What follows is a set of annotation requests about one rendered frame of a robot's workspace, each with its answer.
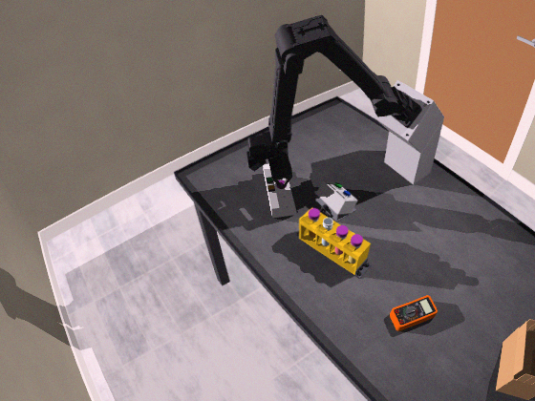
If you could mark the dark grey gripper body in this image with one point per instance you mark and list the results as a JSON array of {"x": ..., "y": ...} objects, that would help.
[{"x": 286, "y": 168}]

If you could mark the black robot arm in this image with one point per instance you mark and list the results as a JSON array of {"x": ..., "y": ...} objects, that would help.
[{"x": 293, "y": 48}]

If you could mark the dark grey table edge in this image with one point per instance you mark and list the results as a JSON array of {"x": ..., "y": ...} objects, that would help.
[{"x": 256, "y": 272}]

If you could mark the white key housing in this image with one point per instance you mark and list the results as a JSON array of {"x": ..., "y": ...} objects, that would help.
[{"x": 335, "y": 199}]

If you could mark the orange digital multimeter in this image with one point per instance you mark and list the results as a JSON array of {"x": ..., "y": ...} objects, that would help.
[{"x": 413, "y": 313}]

